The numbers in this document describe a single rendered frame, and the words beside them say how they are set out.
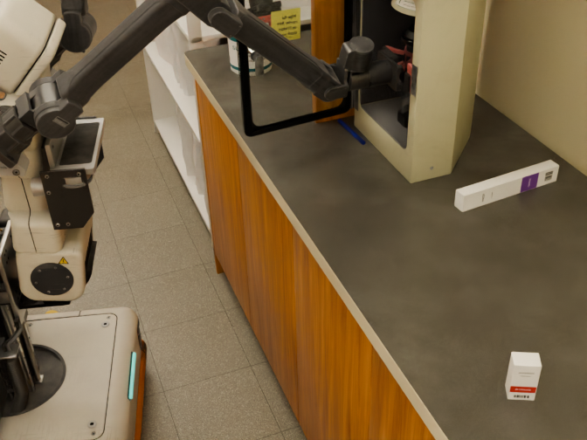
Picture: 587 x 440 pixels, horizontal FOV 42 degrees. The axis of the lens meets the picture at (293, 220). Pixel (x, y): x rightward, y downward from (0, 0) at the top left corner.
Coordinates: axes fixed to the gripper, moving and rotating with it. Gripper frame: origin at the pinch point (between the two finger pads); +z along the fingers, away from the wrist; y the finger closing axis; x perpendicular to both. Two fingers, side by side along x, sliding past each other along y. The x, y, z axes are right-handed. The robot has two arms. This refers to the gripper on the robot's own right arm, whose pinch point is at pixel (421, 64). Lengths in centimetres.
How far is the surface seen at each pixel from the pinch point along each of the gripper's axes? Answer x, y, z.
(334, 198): 22.5, -13.6, -28.6
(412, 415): 35, -68, -36
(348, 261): 22, -36, -35
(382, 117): 15.2, 5.2, -7.3
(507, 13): -1.8, 15.0, 33.6
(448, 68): -5.2, -14.8, -1.7
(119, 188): 116, 164, -63
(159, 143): 116, 198, -37
